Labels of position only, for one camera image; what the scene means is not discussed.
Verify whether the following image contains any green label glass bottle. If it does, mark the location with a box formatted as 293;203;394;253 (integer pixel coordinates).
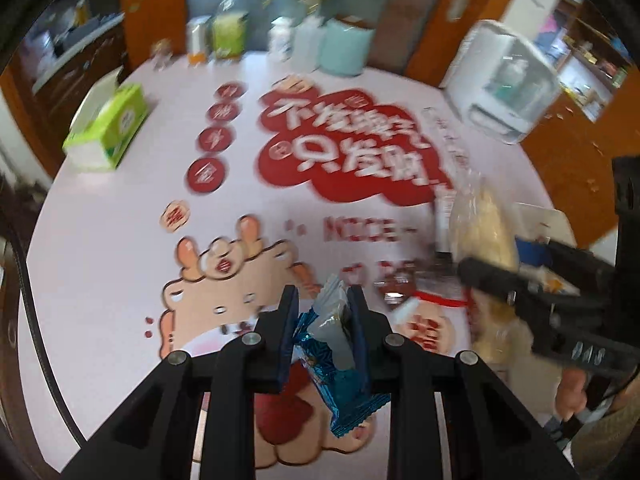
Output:
212;0;248;62

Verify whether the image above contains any white countertop sterilizer appliance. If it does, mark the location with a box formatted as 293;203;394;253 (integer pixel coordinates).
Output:
439;20;561;144

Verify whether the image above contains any white plastic bottle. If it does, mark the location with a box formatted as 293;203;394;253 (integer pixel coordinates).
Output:
291;14;324;74

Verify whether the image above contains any clear bag yellow bread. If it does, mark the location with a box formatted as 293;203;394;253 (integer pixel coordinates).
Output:
449;170;536;368

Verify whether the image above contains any green tissue box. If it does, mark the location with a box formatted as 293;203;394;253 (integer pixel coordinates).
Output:
63;66;149;172

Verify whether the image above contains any printed pink table mat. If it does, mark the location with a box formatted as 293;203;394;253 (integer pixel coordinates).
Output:
27;54;555;437

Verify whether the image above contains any white plastic storage bin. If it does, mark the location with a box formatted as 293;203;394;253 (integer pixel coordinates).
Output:
511;203;579;295

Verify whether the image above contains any white pill bottle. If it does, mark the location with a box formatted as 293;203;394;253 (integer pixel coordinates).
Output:
268;16;294;62

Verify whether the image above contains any small amber jar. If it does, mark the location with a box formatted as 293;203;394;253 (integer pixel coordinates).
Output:
186;15;210;66

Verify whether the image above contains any small glass jar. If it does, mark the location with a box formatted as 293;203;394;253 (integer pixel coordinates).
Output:
150;38;172;70

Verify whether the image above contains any black cable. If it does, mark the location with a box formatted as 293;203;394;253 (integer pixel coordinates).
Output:
0;228;89;451

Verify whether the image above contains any person right hand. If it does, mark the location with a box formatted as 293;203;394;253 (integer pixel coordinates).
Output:
555;368;588;422

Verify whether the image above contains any wooden cabinet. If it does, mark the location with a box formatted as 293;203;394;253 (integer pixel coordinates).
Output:
522;0;639;247

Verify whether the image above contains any teal cylindrical canister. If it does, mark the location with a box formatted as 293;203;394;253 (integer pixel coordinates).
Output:
319;15;375;77

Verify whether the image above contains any blue foil snack packet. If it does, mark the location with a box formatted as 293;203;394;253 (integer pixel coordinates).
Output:
293;274;390;438

